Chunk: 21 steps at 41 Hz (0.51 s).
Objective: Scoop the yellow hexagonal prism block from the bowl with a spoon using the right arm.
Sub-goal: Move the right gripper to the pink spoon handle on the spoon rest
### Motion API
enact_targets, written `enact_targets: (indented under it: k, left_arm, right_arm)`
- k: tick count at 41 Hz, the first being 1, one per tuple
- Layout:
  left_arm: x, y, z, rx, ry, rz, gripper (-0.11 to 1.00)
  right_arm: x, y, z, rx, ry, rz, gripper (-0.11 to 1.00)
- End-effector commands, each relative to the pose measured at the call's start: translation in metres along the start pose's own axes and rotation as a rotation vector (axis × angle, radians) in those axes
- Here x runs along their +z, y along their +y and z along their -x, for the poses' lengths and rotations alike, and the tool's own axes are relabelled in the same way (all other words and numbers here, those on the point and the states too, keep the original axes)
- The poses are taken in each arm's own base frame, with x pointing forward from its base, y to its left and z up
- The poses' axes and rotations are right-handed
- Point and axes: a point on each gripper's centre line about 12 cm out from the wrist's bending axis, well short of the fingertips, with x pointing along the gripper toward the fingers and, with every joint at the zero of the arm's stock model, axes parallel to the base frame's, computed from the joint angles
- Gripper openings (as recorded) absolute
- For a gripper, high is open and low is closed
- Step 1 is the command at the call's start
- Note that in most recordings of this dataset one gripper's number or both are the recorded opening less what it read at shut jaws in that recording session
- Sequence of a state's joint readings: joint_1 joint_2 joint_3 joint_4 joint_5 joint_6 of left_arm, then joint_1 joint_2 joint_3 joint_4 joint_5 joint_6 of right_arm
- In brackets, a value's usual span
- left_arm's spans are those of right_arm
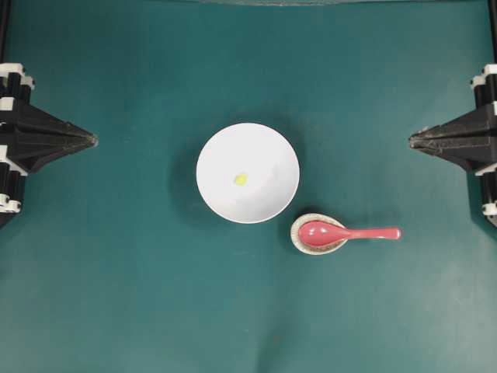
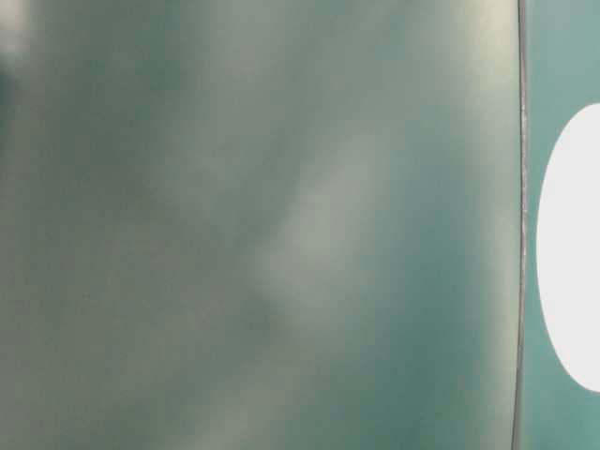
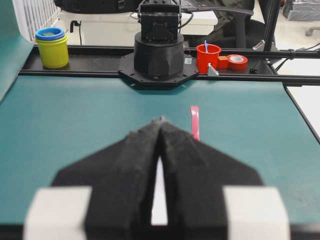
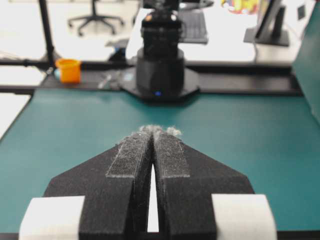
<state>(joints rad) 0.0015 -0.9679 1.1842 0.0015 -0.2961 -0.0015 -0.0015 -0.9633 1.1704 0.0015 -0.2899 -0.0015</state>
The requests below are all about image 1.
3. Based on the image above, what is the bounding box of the white round bowl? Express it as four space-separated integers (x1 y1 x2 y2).
196 123 300 224

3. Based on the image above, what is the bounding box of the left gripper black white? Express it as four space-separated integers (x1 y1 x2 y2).
1 62 98 228

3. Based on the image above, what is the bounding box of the black frame rail right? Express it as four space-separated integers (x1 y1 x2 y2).
487 0 497 62

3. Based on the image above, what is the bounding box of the black frame rail left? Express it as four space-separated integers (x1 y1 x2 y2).
0 0 12 63

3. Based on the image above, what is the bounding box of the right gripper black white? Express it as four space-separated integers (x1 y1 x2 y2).
408 62 497 228

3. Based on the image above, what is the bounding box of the speckled ceramic spoon rest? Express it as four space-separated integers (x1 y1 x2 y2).
290 213 347 256

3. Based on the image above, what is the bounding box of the black frame rail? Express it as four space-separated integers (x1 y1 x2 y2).
0 0 12 63
487 0 497 62

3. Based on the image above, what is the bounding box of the pink ceramic spoon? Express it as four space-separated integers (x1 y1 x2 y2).
298 221 401 248

